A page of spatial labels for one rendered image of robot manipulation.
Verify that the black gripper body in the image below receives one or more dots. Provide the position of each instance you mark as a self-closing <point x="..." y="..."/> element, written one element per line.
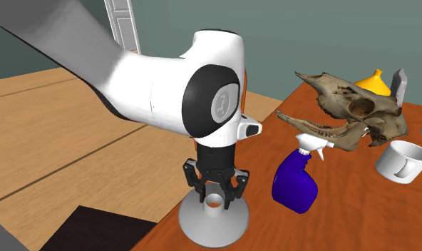
<point x="215" y="158"/>

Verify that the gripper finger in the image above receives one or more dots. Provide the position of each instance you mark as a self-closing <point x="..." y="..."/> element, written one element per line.
<point x="241" y="180"/>
<point x="193" y="173"/>

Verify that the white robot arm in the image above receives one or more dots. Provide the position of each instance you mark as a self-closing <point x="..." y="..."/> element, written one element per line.
<point x="141" y="90"/>

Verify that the white round flared holder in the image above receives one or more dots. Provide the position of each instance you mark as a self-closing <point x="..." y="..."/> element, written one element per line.
<point x="214" y="226"/>

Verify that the blue spray bottle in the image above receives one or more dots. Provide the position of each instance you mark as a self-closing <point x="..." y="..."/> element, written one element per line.
<point x="294" y="187"/>

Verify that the dark robot stand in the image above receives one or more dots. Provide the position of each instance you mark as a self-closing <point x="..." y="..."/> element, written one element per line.
<point x="93" y="231"/>

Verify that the brown wooden table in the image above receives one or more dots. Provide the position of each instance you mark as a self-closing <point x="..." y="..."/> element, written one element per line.
<point x="353" y="215"/>

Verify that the brown animal skull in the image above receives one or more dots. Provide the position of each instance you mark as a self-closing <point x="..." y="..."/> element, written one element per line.
<point x="339" y="97"/>

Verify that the white mug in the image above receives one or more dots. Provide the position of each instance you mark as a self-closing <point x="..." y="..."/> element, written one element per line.
<point x="391" y="163"/>

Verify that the white panelled door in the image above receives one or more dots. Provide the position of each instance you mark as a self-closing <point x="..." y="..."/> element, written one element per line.
<point x="124" y="24"/>

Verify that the yellow vase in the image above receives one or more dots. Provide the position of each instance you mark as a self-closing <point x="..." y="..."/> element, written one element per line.
<point x="374" y="85"/>

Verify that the grey stone block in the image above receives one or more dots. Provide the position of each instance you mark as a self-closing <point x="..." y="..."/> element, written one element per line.
<point x="399" y="85"/>

